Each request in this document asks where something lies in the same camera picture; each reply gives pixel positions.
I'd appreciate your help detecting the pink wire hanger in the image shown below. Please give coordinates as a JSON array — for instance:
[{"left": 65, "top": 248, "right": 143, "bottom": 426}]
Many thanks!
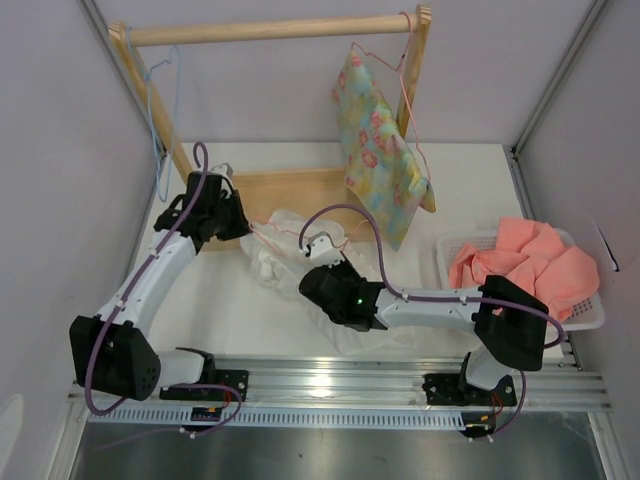
[
  {"left": 241, "top": 218, "right": 370, "bottom": 260},
  {"left": 351, "top": 5, "right": 432, "bottom": 181}
]

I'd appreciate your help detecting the white pleated skirt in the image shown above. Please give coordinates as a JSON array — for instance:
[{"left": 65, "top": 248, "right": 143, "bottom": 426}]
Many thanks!
[{"left": 240, "top": 209, "right": 417, "bottom": 355}]

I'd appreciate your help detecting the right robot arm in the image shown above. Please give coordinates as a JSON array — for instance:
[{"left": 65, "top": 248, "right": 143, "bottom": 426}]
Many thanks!
[{"left": 299, "top": 260, "right": 549, "bottom": 404}]

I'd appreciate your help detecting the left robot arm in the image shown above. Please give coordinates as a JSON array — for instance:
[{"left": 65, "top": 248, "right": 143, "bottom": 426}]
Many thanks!
[{"left": 69, "top": 164, "right": 250, "bottom": 401}]

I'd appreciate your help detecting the wooden clothes rack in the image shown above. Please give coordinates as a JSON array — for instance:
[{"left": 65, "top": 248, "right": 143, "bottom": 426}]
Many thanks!
[{"left": 107, "top": 14, "right": 408, "bottom": 218}]

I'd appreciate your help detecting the white plastic basket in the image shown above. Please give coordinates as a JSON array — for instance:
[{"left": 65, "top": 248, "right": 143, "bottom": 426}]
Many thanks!
[{"left": 435, "top": 230, "right": 605, "bottom": 332}]

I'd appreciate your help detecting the colourful floral patterned garment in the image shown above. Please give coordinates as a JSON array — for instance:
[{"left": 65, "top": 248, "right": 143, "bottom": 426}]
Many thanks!
[{"left": 331, "top": 50, "right": 436, "bottom": 250}]

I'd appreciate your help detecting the pink cloth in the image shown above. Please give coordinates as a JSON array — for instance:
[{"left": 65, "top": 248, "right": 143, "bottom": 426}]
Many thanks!
[{"left": 449, "top": 217, "right": 600, "bottom": 322}]

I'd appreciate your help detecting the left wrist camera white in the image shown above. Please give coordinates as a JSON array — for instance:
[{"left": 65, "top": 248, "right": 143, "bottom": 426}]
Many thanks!
[{"left": 209, "top": 163, "right": 233, "bottom": 182}]

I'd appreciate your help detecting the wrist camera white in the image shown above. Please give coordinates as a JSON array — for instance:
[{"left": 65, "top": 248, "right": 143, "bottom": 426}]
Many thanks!
[
  {"left": 303, "top": 231, "right": 346, "bottom": 267},
  {"left": 209, "top": 163, "right": 233, "bottom": 182}
]

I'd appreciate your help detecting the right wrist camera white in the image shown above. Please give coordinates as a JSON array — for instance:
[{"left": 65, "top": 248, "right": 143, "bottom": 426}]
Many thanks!
[{"left": 303, "top": 231, "right": 346, "bottom": 267}]

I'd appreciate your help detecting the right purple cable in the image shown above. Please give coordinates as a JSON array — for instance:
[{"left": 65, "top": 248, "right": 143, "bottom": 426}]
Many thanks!
[{"left": 297, "top": 204, "right": 566, "bottom": 443}]

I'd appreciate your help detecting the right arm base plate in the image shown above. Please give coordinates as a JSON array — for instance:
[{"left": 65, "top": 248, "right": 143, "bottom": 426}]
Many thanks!
[{"left": 422, "top": 373, "right": 518, "bottom": 407}]

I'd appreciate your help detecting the blue wire hanger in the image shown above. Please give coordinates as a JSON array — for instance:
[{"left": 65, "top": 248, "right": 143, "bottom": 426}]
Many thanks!
[{"left": 125, "top": 25, "right": 182, "bottom": 203}]

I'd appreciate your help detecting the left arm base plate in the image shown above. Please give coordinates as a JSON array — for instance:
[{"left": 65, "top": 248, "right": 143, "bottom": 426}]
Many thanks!
[{"left": 159, "top": 369, "right": 250, "bottom": 402}]

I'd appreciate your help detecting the perforated cable duct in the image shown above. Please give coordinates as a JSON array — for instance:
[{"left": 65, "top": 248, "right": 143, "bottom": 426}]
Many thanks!
[{"left": 89, "top": 406, "right": 466, "bottom": 431}]

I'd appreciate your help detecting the aluminium mounting rail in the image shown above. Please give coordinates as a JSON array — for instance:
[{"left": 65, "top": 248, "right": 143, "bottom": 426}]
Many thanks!
[{"left": 67, "top": 353, "right": 612, "bottom": 414}]

